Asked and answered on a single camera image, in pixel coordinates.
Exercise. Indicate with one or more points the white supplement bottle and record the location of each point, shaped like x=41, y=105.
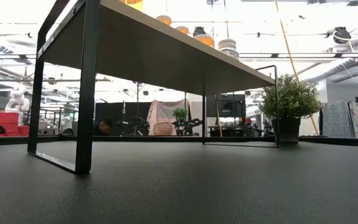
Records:
x=228, y=48

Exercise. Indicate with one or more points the small orange pill bottle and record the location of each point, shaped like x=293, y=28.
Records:
x=182, y=29

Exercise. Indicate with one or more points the small white cap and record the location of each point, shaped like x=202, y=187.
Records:
x=164, y=19

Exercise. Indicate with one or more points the black background robot arm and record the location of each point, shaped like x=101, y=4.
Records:
x=193, y=124

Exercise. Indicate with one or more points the small green plant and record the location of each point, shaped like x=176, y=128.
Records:
x=180, y=114

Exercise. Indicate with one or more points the pale pink cloth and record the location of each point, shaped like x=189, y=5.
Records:
x=163, y=109

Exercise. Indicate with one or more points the wicker basket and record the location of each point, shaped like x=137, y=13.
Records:
x=162, y=128

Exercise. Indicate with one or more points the black partition panel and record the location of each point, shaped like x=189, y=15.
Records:
x=109, y=112

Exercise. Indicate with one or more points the person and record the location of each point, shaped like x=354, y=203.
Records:
x=104, y=127

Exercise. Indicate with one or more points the black ceiling fixture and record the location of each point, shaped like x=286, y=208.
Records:
x=199, y=31

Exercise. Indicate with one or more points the green potted plant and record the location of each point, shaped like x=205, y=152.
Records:
x=291, y=102

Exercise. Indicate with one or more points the grey patterned panel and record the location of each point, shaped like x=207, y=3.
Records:
x=336, y=118

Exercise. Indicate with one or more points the white robot figure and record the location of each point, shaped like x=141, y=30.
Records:
x=17, y=99

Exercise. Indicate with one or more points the red plastic crate stack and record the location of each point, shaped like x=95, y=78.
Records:
x=6, y=124

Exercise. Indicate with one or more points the black wall monitor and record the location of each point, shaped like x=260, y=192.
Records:
x=225, y=105

